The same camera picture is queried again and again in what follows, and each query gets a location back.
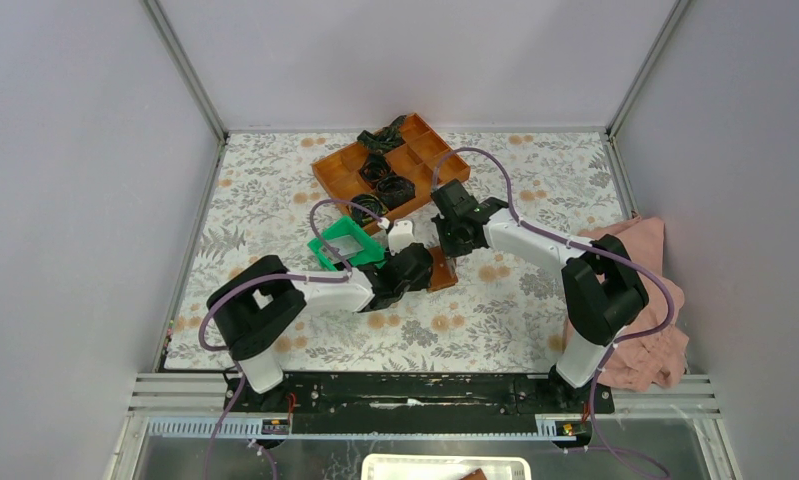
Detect brown leather card holder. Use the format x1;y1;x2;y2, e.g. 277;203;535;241
426;246;458;293

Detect green plastic card box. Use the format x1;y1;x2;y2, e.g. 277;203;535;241
308;216;386;271

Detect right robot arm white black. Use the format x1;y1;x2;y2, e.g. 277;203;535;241
431;180;649;412

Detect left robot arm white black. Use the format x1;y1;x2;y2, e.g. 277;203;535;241
206;239;437;411

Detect orange wooden compartment tray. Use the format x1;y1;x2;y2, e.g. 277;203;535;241
312;114;471;220

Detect black items in tray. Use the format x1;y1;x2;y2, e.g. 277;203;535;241
356;115;416;210

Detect pink crumpled cloth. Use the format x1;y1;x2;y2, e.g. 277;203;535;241
571;216;692;391

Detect black coiled cable in tray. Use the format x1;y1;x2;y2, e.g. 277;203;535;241
348;193;390;227

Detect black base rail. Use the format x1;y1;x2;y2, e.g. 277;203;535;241
226;371;615;440

